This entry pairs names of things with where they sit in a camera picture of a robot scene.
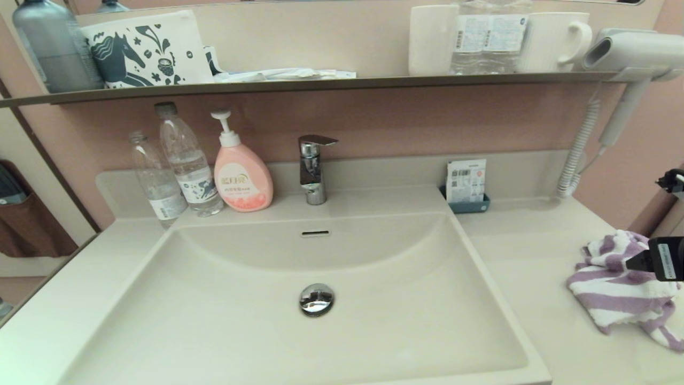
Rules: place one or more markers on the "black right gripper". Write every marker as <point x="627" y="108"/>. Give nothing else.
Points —
<point x="670" y="259"/>

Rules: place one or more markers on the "purple white striped towel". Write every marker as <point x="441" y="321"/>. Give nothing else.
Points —
<point x="614" y="299"/>

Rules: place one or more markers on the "chrome faucet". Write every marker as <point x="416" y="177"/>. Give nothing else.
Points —
<point x="312" y="176"/>

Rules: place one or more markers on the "beige sink basin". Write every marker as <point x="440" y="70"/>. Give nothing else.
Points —
<point x="214" y="321"/>

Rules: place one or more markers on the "blue plastic tray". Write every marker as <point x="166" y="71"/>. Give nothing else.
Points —
<point x="470" y="206"/>

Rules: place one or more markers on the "white hair dryer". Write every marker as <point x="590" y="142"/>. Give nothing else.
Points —
<point x="636" y="52"/>

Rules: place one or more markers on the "chrome drain stopper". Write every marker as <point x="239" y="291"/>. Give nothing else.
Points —
<point x="316" y="299"/>

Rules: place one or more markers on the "flat white plastic packets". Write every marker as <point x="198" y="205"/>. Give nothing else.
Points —
<point x="283" y="75"/>

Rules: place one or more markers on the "pink soap pump bottle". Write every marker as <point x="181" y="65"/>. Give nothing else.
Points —
<point x="242" y="182"/>

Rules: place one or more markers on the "tall clear water bottle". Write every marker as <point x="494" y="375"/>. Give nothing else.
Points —
<point x="191" y="171"/>

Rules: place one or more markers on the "small clear water bottle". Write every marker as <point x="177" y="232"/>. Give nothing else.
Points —
<point x="159" y="192"/>

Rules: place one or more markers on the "horse print white pouch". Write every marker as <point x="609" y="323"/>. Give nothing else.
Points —
<point x="141" y="51"/>

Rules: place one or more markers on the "large grey plastic bottle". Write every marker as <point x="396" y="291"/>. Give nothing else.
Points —
<point x="56" y="48"/>

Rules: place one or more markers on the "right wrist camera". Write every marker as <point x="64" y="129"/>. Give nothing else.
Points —
<point x="673" y="182"/>

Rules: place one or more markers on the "brown wall shelf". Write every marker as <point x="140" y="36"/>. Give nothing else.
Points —
<point x="320" y="84"/>

